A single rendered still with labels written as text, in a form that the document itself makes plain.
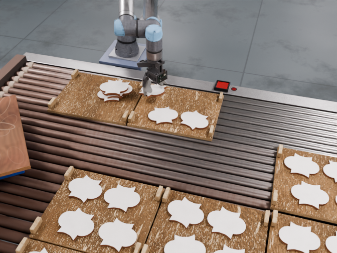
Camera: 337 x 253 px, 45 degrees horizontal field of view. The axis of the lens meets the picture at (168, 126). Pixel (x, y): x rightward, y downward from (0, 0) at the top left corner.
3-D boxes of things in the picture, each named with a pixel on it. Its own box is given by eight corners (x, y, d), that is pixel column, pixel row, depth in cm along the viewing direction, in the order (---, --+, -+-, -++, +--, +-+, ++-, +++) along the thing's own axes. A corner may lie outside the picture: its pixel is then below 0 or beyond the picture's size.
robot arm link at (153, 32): (162, 22, 185) (163, 31, 178) (162, 43, 192) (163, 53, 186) (144, 23, 184) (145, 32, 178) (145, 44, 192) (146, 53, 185)
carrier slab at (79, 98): (76, 74, 229) (76, 71, 228) (147, 85, 221) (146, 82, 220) (47, 112, 203) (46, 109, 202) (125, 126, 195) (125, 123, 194)
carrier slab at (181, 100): (148, 85, 220) (148, 83, 219) (223, 97, 213) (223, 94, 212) (127, 126, 195) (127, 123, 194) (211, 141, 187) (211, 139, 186)
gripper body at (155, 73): (156, 86, 195) (155, 65, 187) (144, 78, 199) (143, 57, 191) (167, 80, 199) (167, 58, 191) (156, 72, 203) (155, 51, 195)
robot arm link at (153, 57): (142, 49, 189) (156, 43, 193) (143, 57, 192) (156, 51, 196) (153, 55, 185) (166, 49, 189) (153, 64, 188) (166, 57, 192)
